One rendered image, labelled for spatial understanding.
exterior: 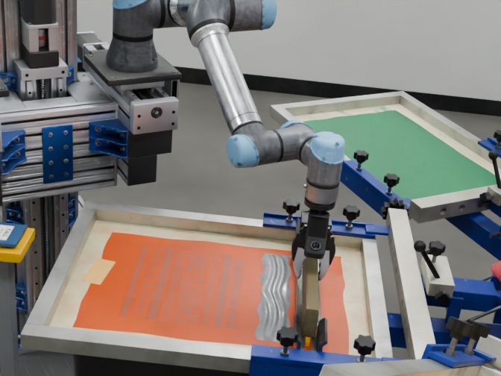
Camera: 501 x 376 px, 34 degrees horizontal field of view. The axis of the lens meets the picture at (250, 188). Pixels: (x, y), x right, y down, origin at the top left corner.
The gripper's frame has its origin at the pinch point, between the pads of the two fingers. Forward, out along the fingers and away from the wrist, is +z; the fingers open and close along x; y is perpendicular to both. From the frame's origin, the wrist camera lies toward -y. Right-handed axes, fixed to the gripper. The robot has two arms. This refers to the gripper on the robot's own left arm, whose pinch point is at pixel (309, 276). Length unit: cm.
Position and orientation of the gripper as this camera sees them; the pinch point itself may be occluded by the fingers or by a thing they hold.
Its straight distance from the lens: 199.0
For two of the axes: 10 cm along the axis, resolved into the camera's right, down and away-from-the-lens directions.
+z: -0.9, 8.8, 4.7
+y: 0.6, -4.7, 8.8
